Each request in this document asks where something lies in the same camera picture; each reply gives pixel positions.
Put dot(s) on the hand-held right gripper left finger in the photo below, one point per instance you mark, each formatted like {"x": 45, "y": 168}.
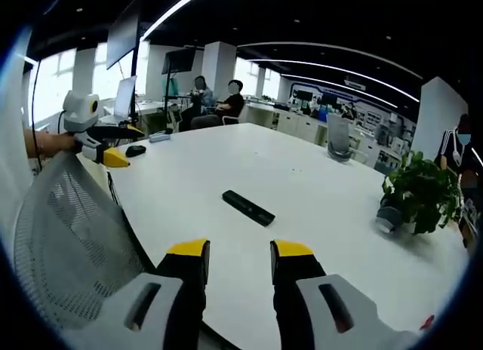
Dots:
{"x": 177, "y": 286}

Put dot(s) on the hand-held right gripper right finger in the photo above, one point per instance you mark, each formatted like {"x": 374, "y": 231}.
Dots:
{"x": 302, "y": 286}

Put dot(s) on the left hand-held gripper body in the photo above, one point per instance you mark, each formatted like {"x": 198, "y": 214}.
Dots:
{"x": 80, "y": 112}

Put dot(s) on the black remote control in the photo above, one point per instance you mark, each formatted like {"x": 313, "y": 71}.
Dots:
{"x": 248, "y": 206}

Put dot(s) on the person's left hand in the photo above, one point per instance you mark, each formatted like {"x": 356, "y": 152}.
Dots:
{"x": 53, "y": 142}

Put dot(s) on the black computer mouse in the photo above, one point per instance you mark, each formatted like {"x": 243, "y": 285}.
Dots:
{"x": 135, "y": 150}

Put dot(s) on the white laptop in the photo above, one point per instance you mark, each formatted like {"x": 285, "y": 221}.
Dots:
{"x": 122, "y": 101}

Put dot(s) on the small grey box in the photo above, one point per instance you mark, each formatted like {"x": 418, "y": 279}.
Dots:
{"x": 159, "y": 137}

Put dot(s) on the black monitor stand pole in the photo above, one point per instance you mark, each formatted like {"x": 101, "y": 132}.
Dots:
{"x": 133, "y": 82}

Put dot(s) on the large black monitor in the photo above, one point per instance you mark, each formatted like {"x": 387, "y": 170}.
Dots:
{"x": 122, "y": 40}

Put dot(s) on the black screen on stand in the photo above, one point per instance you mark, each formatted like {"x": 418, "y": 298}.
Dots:
{"x": 179, "y": 61}

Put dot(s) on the grey mesh office chair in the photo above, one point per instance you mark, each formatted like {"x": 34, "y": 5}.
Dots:
{"x": 71, "y": 248}

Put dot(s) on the grey plant pot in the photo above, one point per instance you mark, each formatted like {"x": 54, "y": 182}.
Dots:
{"x": 388, "y": 218}

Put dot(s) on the white office chair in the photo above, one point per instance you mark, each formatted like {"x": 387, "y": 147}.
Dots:
{"x": 232, "y": 119}

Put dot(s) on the green potted plant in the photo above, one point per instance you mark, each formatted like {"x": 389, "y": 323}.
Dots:
{"x": 419, "y": 191}

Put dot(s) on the white cabinet row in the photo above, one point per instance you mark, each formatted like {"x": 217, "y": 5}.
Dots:
{"x": 290, "y": 120}

